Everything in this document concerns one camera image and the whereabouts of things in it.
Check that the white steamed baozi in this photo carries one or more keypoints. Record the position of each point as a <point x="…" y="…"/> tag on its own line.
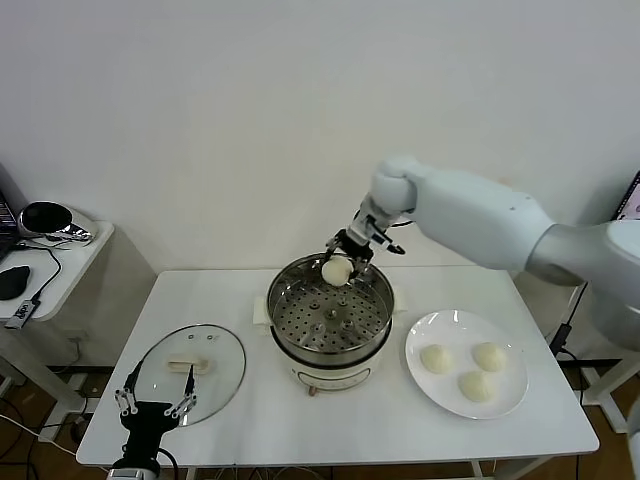
<point x="336" y="272"/>
<point x="436" y="359"/>
<point x="490" y="356"/>
<point x="477" y="386"/>

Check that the stainless steel steamer basket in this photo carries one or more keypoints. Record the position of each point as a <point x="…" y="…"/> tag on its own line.
<point x="300" y="320"/>

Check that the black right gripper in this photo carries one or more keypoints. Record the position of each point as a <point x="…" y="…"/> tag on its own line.
<point x="355" y="245"/>

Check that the grey open laptop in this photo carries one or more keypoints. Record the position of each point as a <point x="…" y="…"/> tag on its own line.
<point x="632" y="200"/>

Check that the white side table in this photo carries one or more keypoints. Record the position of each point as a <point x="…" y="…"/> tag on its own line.
<point x="75" y="270"/>
<point x="540" y="300"/>

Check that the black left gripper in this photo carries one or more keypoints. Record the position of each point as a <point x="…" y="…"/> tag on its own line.
<point x="147" y="417"/>

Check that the white wall socket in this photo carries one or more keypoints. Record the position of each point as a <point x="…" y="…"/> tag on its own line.
<point x="75" y="340"/>

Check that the black computer mouse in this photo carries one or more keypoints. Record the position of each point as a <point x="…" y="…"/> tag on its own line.
<point x="12" y="282"/>

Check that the white round plate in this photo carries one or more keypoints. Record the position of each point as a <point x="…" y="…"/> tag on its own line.
<point x="505" y="395"/>

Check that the chrome headset with black visor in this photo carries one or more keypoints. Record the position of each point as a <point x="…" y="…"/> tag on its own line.
<point x="45" y="220"/>

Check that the round glass pot lid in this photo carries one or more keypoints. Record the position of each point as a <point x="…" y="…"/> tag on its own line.
<point x="220" y="370"/>

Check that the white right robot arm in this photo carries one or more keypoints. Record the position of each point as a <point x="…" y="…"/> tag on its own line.
<point x="475" y="215"/>

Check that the silver usb hub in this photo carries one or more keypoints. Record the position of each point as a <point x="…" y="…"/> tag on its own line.
<point x="22" y="314"/>

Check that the dark laptop with pink screen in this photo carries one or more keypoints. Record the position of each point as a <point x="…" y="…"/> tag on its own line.
<point x="5" y="230"/>

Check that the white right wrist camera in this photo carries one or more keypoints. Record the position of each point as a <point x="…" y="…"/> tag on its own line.
<point x="382" y="236"/>

